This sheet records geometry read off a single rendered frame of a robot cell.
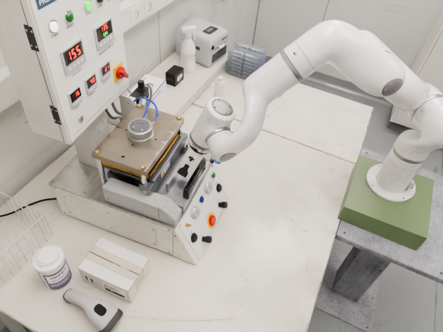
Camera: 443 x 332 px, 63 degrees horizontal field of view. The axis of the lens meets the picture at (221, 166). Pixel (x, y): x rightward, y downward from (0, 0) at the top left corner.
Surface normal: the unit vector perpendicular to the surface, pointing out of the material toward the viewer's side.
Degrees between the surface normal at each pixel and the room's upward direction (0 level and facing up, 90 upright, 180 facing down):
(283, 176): 0
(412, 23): 90
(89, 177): 0
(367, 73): 80
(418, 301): 0
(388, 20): 90
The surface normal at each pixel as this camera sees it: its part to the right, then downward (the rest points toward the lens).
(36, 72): -0.35, 0.66
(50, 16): 0.94, 0.30
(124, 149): 0.08, -0.68
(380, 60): -0.21, 0.11
